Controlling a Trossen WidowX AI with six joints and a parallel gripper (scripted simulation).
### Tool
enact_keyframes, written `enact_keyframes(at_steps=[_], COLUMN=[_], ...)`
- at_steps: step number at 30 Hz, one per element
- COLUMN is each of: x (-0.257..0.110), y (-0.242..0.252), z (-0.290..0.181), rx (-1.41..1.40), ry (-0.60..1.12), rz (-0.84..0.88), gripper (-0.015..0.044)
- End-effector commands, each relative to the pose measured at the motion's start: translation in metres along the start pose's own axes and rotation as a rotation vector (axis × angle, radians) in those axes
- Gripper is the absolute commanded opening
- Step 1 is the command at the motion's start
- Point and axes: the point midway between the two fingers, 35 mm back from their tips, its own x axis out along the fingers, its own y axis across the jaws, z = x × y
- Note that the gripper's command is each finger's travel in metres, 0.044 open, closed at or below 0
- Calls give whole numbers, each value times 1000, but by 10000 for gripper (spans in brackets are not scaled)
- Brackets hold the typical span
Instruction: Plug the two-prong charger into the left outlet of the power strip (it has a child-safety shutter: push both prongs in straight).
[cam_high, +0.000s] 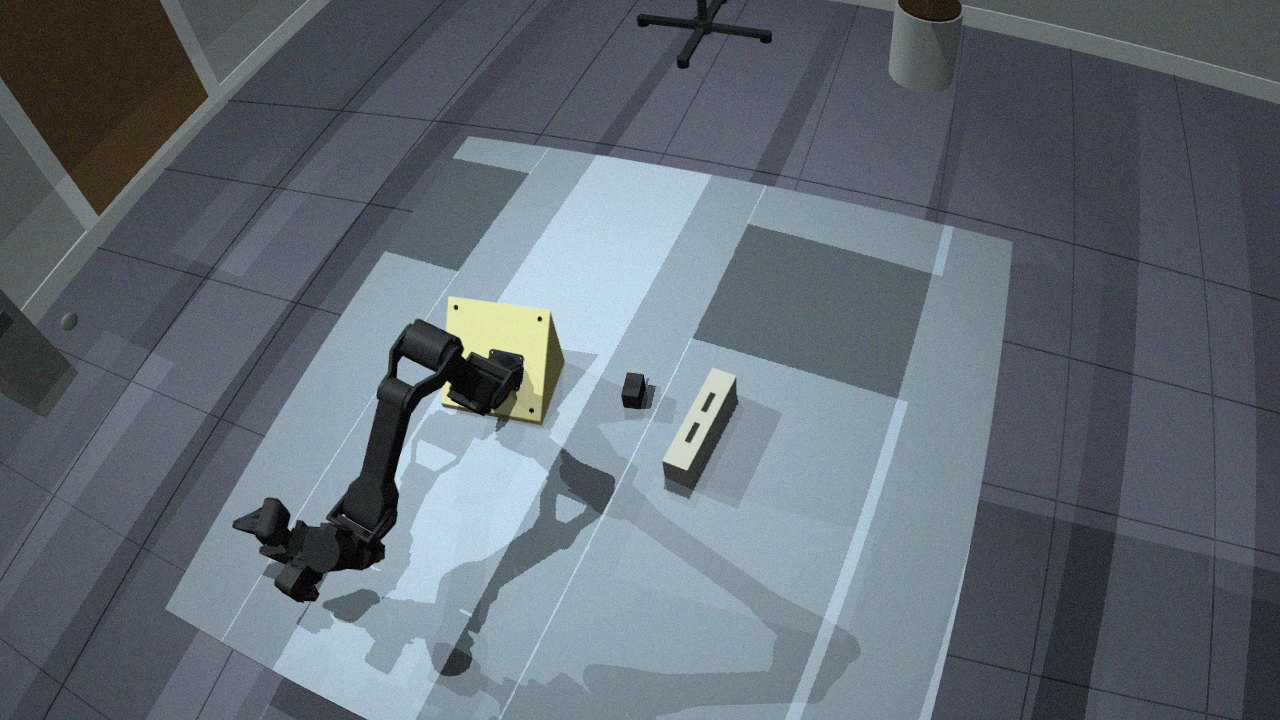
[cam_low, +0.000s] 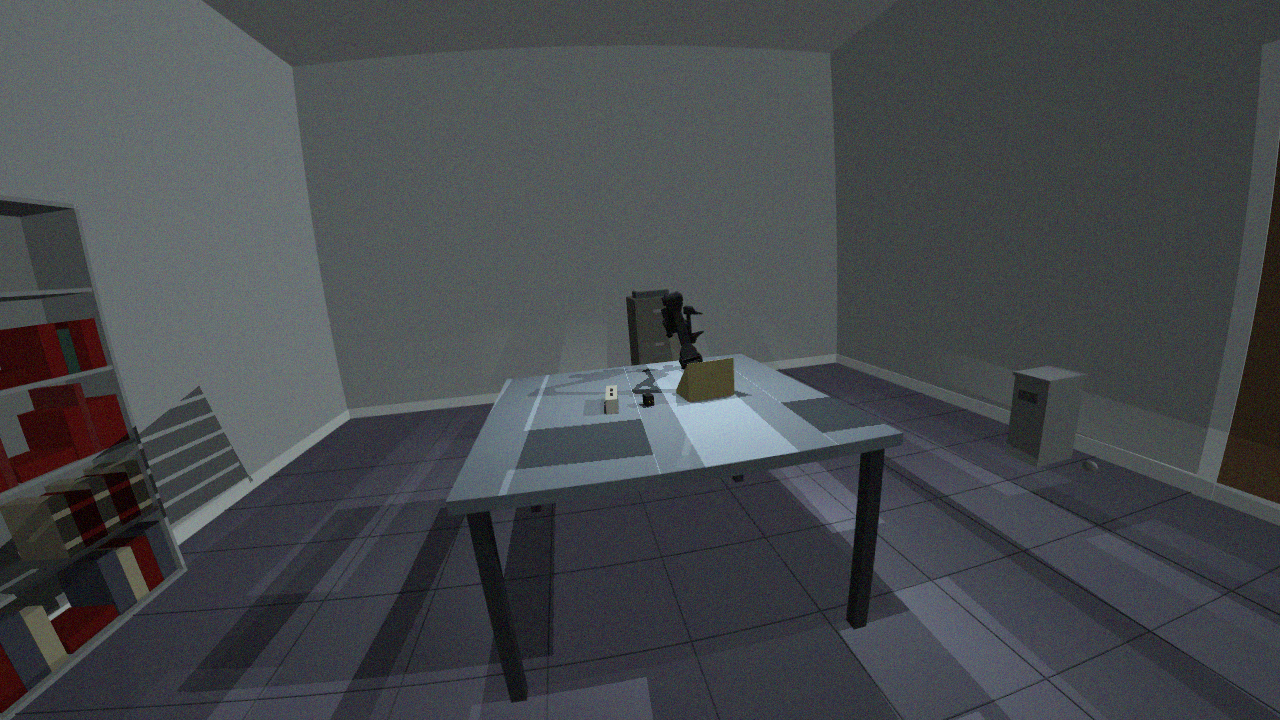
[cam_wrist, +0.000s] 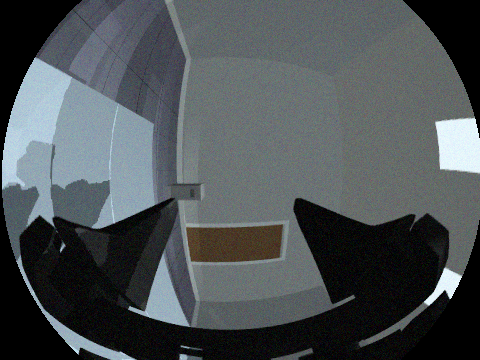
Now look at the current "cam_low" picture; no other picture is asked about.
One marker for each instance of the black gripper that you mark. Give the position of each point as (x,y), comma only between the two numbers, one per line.
(688,310)

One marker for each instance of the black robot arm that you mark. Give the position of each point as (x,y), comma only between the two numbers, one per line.
(673,322)

